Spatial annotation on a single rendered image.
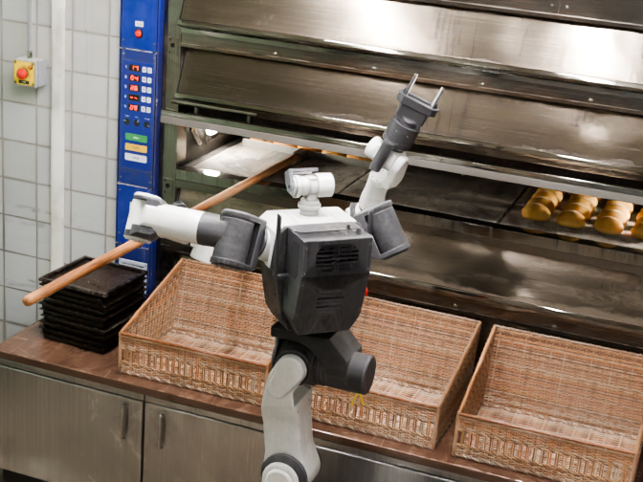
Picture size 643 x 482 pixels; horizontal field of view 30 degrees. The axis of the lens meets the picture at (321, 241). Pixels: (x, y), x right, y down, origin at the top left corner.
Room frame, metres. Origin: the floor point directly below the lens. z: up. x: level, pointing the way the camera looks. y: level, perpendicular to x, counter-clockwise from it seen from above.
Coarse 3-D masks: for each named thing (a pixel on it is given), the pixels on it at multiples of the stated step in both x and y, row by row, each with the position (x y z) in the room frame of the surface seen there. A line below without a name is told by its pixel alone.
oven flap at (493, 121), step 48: (192, 48) 4.24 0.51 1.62; (192, 96) 4.15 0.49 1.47; (240, 96) 4.12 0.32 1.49; (288, 96) 4.07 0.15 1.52; (336, 96) 4.02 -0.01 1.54; (384, 96) 3.98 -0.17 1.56; (432, 96) 3.93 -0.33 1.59; (480, 96) 3.88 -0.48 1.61; (480, 144) 3.80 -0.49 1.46; (528, 144) 3.78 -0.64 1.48; (576, 144) 3.74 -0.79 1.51; (624, 144) 3.70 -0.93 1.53
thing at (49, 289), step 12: (276, 168) 4.25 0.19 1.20; (252, 180) 4.07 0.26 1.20; (228, 192) 3.90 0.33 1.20; (204, 204) 3.74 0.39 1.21; (216, 204) 3.82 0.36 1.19; (108, 252) 3.22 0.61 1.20; (120, 252) 3.25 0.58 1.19; (84, 264) 3.12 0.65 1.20; (96, 264) 3.14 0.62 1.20; (60, 276) 3.02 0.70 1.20; (72, 276) 3.03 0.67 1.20; (48, 288) 2.93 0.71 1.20; (60, 288) 2.98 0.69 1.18; (24, 300) 2.86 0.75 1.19; (36, 300) 2.88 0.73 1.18
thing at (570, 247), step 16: (176, 176) 4.22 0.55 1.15; (192, 176) 4.19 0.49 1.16; (208, 176) 4.17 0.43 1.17; (224, 176) 4.17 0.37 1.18; (240, 176) 4.19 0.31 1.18; (256, 192) 4.11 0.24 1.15; (272, 192) 4.09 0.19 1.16; (400, 208) 3.95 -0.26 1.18; (416, 208) 3.96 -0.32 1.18; (416, 224) 3.91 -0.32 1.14; (432, 224) 3.89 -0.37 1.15; (448, 224) 3.87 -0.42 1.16; (464, 224) 3.86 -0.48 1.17; (480, 224) 3.85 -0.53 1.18; (496, 224) 3.86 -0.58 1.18; (512, 240) 3.80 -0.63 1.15; (528, 240) 3.78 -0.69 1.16; (544, 240) 3.77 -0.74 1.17; (560, 240) 3.75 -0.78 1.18; (576, 240) 3.76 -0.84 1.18; (592, 256) 3.71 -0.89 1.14; (608, 256) 3.70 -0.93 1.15; (624, 256) 3.68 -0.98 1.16; (640, 256) 3.66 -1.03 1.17
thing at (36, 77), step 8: (24, 56) 4.40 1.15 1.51; (16, 64) 4.36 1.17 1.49; (24, 64) 4.35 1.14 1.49; (32, 64) 4.33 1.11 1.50; (40, 64) 4.36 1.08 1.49; (32, 72) 4.33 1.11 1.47; (40, 72) 4.36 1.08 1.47; (16, 80) 4.36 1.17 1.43; (24, 80) 4.35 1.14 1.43; (32, 80) 4.33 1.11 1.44; (40, 80) 4.36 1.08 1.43
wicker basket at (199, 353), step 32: (160, 288) 3.99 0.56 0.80; (256, 288) 4.05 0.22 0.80; (160, 320) 4.01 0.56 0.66; (192, 320) 4.08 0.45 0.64; (224, 320) 4.05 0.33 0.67; (256, 320) 4.02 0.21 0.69; (128, 352) 3.79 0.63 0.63; (160, 352) 3.68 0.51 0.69; (192, 352) 3.64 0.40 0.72; (224, 352) 3.94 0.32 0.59; (256, 352) 3.96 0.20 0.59; (192, 384) 3.64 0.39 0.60; (224, 384) 3.60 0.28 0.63; (256, 384) 3.70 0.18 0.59
